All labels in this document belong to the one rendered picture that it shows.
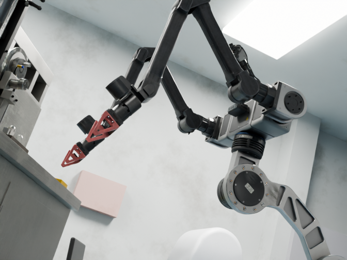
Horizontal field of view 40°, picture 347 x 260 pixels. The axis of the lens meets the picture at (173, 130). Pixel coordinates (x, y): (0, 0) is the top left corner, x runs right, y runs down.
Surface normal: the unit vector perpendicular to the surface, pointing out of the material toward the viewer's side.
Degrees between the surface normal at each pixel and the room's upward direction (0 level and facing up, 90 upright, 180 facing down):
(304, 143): 90
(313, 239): 90
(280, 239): 90
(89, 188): 90
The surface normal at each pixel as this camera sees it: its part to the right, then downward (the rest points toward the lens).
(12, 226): 0.96, 0.21
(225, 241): 0.37, -0.23
